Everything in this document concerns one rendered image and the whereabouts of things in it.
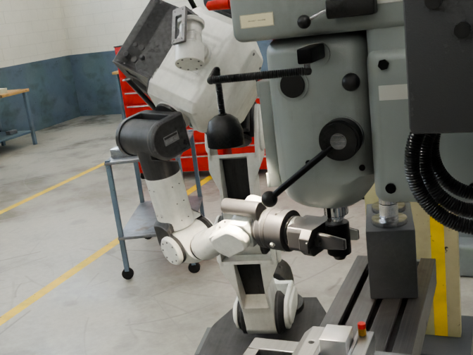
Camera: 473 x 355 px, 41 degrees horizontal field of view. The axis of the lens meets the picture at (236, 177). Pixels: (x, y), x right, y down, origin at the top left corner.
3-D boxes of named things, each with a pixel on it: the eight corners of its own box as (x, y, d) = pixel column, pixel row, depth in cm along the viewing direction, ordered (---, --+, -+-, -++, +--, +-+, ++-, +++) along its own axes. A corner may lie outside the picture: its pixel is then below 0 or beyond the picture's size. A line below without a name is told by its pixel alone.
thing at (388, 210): (376, 215, 163) (375, 194, 162) (394, 213, 164) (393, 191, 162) (383, 221, 159) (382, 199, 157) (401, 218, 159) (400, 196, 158)
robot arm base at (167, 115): (132, 167, 159) (107, 135, 153) (162, 133, 165) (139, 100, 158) (170, 174, 149) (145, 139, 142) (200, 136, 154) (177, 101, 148)
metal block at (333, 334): (321, 366, 122) (318, 339, 120) (329, 350, 127) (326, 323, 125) (348, 370, 120) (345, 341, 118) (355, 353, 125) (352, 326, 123)
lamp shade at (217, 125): (209, 143, 127) (205, 113, 126) (244, 139, 127) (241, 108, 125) (207, 151, 120) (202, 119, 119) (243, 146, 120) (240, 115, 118)
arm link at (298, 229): (305, 225, 120) (255, 218, 127) (310, 270, 123) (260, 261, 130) (338, 204, 130) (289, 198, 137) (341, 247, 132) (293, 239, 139)
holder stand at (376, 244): (369, 299, 162) (364, 227, 157) (370, 264, 183) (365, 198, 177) (418, 299, 159) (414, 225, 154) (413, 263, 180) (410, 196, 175)
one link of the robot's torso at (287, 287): (245, 308, 233) (241, 276, 229) (299, 308, 228) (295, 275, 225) (234, 337, 213) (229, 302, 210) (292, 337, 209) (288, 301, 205)
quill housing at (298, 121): (273, 216, 116) (253, 41, 108) (305, 183, 135) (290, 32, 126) (376, 218, 109) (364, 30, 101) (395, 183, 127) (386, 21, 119)
